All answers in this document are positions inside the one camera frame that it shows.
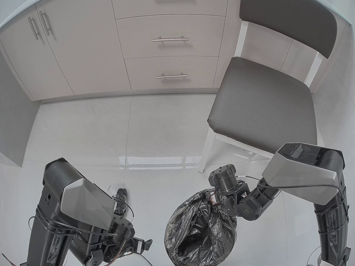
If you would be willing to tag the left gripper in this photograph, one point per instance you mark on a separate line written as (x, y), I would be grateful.
(140, 247)

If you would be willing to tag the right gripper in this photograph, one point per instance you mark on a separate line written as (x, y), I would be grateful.
(228, 206)

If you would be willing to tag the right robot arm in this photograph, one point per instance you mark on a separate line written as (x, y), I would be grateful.
(299, 170)

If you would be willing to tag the crumpled black plastic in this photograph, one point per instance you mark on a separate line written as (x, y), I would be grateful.
(122, 194)

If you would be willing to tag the black plastic bag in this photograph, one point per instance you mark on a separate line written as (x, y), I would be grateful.
(194, 226)

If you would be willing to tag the beige cabinet with drawers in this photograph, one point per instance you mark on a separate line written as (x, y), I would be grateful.
(83, 51)

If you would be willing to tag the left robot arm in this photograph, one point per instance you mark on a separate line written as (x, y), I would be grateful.
(83, 201)

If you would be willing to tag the grey white chair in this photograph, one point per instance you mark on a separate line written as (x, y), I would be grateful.
(263, 107)

